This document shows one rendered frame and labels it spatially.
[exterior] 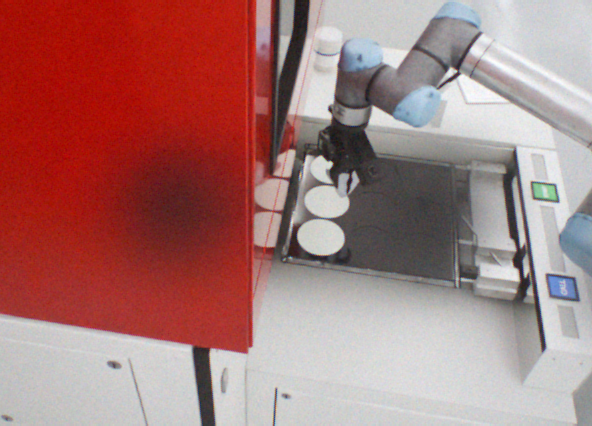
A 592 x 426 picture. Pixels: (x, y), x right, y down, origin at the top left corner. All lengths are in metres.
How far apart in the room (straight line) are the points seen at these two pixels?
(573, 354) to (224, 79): 0.92
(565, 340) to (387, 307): 0.35
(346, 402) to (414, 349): 0.17
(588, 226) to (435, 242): 0.42
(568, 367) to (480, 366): 0.16
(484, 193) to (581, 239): 0.54
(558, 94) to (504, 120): 0.56
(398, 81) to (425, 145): 0.50
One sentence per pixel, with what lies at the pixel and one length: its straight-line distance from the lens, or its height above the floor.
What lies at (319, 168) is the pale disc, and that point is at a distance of 1.50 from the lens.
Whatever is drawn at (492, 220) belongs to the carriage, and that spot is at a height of 0.88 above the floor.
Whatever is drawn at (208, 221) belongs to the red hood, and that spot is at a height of 1.47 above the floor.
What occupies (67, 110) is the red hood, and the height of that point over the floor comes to 1.58.
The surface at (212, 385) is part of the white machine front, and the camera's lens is 0.89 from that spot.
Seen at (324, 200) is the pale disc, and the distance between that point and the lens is 1.42.
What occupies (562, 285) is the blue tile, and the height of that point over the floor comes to 0.96.
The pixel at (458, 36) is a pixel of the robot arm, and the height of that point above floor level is 1.37.
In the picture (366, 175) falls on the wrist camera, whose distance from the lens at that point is 1.19.
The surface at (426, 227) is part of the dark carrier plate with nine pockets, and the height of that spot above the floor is 0.90.
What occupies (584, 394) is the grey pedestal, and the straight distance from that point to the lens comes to 1.98.
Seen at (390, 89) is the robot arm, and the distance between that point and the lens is 1.09.
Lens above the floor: 1.92
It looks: 46 degrees down
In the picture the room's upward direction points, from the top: 3 degrees clockwise
